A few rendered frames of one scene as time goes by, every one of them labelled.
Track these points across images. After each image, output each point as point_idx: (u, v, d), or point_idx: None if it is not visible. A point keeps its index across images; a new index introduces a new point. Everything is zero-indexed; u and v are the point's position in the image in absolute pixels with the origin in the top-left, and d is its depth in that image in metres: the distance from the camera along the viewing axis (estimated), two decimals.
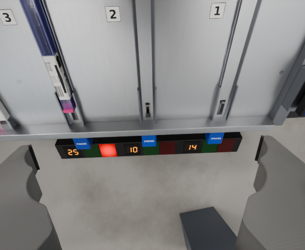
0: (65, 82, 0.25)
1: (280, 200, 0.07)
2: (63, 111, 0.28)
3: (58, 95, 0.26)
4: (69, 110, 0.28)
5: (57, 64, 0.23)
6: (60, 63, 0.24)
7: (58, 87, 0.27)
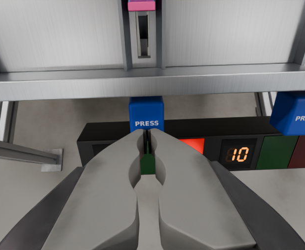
0: None
1: (182, 183, 0.08)
2: (130, 6, 0.10)
3: None
4: (145, 3, 0.10)
5: None
6: None
7: None
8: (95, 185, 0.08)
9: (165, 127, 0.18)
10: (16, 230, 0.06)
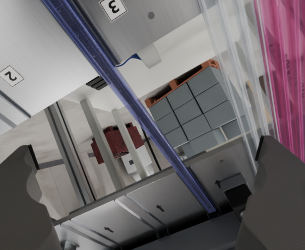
0: None
1: (280, 200, 0.07)
2: None
3: None
4: None
5: None
6: None
7: None
8: None
9: None
10: None
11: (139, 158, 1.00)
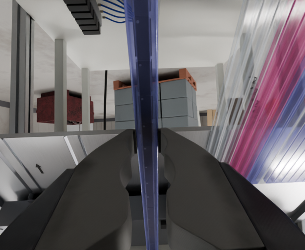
0: None
1: (190, 183, 0.08)
2: None
3: None
4: None
5: None
6: None
7: None
8: (86, 186, 0.08)
9: None
10: (5, 236, 0.06)
11: (89, 127, 0.95)
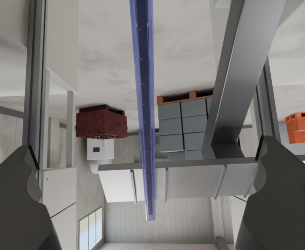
0: None
1: (280, 200, 0.07)
2: None
3: None
4: None
5: None
6: None
7: None
8: None
9: None
10: None
11: None
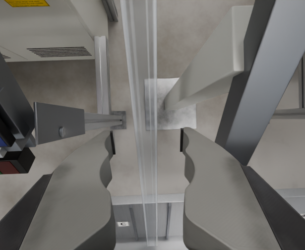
0: None
1: (210, 183, 0.08)
2: None
3: None
4: None
5: None
6: None
7: None
8: (66, 190, 0.08)
9: None
10: None
11: None
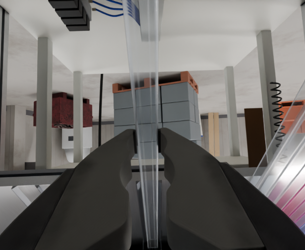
0: None
1: (190, 183, 0.08)
2: None
3: None
4: None
5: None
6: None
7: None
8: (86, 186, 0.08)
9: None
10: (5, 236, 0.06)
11: (82, 138, 0.84)
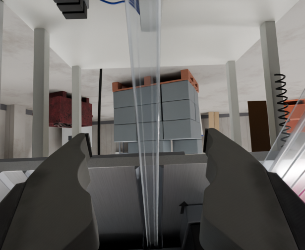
0: None
1: (231, 186, 0.08)
2: None
3: None
4: None
5: None
6: None
7: None
8: (42, 197, 0.08)
9: None
10: None
11: None
